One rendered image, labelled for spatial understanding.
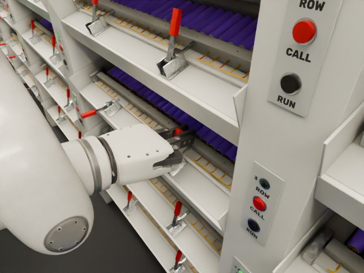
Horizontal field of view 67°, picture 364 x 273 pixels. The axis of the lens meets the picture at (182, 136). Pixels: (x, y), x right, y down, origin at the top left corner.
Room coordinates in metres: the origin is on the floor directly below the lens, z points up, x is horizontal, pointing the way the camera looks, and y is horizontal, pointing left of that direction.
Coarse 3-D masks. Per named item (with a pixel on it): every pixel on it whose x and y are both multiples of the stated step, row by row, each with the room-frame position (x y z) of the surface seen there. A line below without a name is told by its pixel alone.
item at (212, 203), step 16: (96, 64) 0.77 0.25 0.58; (112, 64) 0.80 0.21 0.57; (80, 80) 0.74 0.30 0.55; (96, 80) 0.75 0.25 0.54; (96, 96) 0.68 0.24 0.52; (128, 112) 0.58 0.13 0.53; (160, 112) 0.55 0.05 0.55; (192, 160) 0.40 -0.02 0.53; (176, 176) 0.37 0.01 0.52; (192, 176) 0.37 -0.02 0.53; (224, 176) 0.35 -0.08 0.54; (192, 192) 0.33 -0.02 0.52; (208, 192) 0.33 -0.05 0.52; (208, 208) 0.30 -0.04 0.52; (224, 208) 0.29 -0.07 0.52; (224, 224) 0.25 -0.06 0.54
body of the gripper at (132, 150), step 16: (128, 128) 0.38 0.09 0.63; (144, 128) 0.38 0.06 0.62; (112, 144) 0.32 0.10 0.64; (128, 144) 0.33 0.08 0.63; (144, 144) 0.33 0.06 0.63; (160, 144) 0.34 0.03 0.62; (112, 160) 0.29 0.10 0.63; (128, 160) 0.29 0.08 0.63; (144, 160) 0.30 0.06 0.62; (160, 160) 0.31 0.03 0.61; (112, 176) 0.28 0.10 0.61; (128, 176) 0.28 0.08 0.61; (144, 176) 0.30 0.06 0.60
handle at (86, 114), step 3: (108, 105) 0.59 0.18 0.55; (99, 108) 0.59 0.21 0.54; (102, 108) 0.59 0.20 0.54; (105, 108) 0.59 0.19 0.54; (90, 111) 0.57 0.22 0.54; (93, 111) 0.57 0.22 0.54; (96, 111) 0.57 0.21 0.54; (99, 111) 0.58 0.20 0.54; (81, 114) 0.56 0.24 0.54; (84, 114) 0.56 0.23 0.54; (87, 114) 0.56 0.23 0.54; (90, 114) 0.56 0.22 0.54; (93, 114) 0.57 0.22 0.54; (81, 117) 0.55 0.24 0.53; (84, 117) 0.55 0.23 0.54
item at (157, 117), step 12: (96, 84) 0.72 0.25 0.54; (108, 84) 0.69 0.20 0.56; (132, 96) 0.60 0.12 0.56; (144, 108) 0.55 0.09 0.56; (156, 120) 0.51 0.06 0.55; (168, 120) 0.49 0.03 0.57; (204, 144) 0.41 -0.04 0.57; (204, 156) 0.39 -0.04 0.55; (216, 156) 0.38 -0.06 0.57; (216, 168) 0.36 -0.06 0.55; (228, 168) 0.34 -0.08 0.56
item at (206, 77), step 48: (48, 0) 0.72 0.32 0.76; (96, 0) 0.60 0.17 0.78; (144, 0) 0.63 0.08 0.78; (192, 0) 0.56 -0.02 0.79; (96, 48) 0.59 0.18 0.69; (144, 48) 0.48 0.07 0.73; (192, 48) 0.43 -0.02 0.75; (240, 48) 0.36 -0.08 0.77; (192, 96) 0.33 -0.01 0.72; (240, 96) 0.25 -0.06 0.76
